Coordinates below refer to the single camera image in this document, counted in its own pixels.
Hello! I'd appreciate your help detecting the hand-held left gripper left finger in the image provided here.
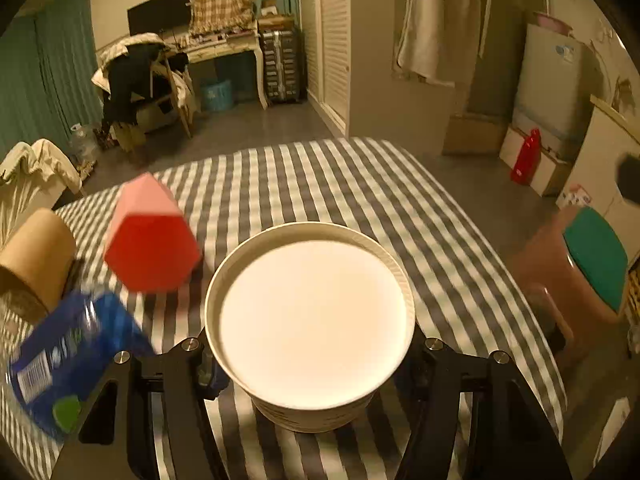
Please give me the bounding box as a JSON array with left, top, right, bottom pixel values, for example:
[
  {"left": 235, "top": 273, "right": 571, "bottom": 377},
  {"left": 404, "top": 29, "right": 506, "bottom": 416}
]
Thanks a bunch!
[{"left": 51, "top": 337, "right": 232, "bottom": 480}]

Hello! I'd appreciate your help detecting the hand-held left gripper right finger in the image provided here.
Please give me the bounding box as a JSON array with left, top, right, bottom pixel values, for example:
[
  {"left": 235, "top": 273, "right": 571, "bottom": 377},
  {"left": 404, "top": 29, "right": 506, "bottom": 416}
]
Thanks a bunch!
[{"left": 394, "top": 337, "right": 573, "bottom": 480}]

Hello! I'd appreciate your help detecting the white paper bowl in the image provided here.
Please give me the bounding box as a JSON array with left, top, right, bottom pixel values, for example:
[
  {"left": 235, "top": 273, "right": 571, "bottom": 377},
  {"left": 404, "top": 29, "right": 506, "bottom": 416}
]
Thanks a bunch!
[{"left": 204, "top": 222, "right": 416, "bottom": 434}]

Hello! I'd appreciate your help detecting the blue plastic packet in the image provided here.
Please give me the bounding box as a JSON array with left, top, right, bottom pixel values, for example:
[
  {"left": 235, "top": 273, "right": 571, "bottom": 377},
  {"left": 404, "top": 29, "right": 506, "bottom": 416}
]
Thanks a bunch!
[{"left": 8, "top": 290, "right": 156, "bottom": 440}]

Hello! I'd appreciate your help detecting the red faceted block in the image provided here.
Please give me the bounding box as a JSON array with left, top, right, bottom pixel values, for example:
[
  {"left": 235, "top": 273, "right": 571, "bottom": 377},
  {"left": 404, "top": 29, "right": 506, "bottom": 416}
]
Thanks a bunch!
[{"left": 103, "top": 171, "right": 203, "bottom": 293}]

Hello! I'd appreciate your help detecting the pink plastic stool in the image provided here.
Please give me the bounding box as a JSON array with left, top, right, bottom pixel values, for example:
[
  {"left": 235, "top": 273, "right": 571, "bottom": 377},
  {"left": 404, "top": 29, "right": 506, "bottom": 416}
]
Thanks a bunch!
[{"left": 510, "top": 206, "right": 630, "bottom": 367}]

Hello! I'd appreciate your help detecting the striped tablecloth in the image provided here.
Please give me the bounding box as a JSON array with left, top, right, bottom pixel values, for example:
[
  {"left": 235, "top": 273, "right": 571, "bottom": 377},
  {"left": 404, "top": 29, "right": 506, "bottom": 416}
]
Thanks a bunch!
[{"left": 0, "top": 136, "right": 568, "bottom": 480}]

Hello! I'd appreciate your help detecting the brown cardboard tube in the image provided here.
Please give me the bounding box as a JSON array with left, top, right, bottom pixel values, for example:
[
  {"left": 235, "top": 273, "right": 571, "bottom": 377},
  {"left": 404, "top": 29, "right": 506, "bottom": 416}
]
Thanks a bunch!
[{"left": 0, "top": 208, "right": 77, "bottom": 312}]

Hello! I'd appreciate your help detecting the red bottle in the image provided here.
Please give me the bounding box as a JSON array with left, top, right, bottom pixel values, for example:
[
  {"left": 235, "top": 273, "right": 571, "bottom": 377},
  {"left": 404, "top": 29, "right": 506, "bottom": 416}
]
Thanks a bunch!
[{"left": 509, "top": 128, "right": 542, "bottom": 185}]

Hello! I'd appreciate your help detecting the cardboard box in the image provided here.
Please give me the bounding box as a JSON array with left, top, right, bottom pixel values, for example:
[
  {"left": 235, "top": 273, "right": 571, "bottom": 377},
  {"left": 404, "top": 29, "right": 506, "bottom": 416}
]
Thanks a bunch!
[{"left": 442, "top": 111, "right": 508, "bottom": 157}]

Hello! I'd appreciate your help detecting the clear water jug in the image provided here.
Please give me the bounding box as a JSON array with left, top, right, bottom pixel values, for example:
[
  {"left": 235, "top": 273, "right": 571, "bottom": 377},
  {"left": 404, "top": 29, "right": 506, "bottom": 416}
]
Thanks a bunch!
[{"left": 69, "top": 123, "right": 99, "bottom": 162}]

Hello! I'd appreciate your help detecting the beige cloth pile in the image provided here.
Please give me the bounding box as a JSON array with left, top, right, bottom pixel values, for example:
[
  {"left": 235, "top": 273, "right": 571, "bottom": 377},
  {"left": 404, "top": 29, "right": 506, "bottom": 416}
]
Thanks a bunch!
[{"left": 0, "top": 138, "right": 83, "bottom": 233}]

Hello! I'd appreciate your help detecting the blue plastic basket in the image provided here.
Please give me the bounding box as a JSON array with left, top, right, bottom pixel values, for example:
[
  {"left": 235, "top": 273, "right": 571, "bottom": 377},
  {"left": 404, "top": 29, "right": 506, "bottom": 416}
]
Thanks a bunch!
[{"left": 201, "top": 79, "right": 234, "bottom": 112}]

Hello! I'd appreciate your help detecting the wooden chair with clothes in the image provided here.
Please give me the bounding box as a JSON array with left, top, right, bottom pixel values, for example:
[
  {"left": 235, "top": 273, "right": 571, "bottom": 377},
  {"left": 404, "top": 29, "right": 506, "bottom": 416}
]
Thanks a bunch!
[{"left": 91, "top": 32, "right": 198, "bottom": 153}]

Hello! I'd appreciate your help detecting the silver suitcase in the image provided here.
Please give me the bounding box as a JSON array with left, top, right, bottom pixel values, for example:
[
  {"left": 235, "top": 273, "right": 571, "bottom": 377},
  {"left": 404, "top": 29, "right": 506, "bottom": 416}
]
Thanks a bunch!
[{"left": 260, "top": 28, "right": 304, "bottom": 104}]

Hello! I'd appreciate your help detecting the white desk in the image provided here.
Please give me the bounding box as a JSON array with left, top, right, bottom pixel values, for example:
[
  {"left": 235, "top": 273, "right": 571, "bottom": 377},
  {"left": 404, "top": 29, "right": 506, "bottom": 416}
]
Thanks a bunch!
[{"left": 167, "top": 32, "right": 269, "bottom": 109}]

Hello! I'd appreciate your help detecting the white louvered wardrobe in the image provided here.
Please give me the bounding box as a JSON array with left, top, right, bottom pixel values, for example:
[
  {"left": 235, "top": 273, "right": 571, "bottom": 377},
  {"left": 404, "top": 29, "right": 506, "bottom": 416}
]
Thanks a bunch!
[{"left": 298, "top": 0, "right": 401, "bottom": 138}]

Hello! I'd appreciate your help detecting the hanging white towel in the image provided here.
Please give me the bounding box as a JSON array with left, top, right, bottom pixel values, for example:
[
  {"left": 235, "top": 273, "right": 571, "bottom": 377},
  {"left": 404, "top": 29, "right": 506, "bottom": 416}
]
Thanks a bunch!
[{"left": 396, "top": 0, "right": 482, "bottom": 86}]

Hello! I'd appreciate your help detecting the teal curtain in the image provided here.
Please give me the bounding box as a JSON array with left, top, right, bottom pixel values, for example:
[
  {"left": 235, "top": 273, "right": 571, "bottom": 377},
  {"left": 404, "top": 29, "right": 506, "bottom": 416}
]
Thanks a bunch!
[{"left": 0, "top": 0, "right": 106, "bottom": 153}]

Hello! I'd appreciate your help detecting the plaid blanket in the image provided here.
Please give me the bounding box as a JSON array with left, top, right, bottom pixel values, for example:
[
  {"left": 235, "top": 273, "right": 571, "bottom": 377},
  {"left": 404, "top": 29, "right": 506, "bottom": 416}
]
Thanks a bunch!
[{"left": 188, "top": 0, "right": 256, "bottom": 36}]

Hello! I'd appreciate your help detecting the black monitor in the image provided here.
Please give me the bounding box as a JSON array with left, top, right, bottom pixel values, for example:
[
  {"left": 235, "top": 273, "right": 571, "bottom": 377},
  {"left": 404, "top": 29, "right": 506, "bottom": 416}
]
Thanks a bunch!
[{"left": 126, "top": 0, "right": 196, "bottom": 36}]

